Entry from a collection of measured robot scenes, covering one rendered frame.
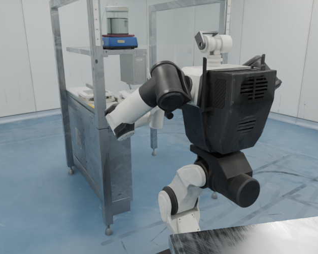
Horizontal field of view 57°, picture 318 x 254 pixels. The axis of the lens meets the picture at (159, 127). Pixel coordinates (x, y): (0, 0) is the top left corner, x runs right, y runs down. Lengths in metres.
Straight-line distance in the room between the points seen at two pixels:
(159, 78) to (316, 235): 0.63
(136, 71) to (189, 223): 1.01
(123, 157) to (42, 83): 3.44
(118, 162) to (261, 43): 3.72
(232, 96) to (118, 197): 1.61
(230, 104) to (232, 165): 0.27
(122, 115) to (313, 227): 0.68
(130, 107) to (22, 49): 4.39
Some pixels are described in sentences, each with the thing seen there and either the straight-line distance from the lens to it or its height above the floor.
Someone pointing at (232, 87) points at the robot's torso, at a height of 1.21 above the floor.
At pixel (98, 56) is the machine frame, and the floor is 1.24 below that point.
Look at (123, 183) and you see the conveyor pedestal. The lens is 2.33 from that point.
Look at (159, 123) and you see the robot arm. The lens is 1.36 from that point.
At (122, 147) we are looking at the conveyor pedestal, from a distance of 2.21.
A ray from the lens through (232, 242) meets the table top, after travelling 0.83.
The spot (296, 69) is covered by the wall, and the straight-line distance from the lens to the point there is 5.03.
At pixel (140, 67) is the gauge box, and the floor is 1.15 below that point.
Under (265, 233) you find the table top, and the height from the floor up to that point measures 0.86.
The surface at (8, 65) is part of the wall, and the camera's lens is 5.31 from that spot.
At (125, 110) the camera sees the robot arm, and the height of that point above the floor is 1.11.
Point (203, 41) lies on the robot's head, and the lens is 1.10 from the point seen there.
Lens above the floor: 1.37
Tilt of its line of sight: 18 degrees down
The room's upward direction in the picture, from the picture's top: straight up
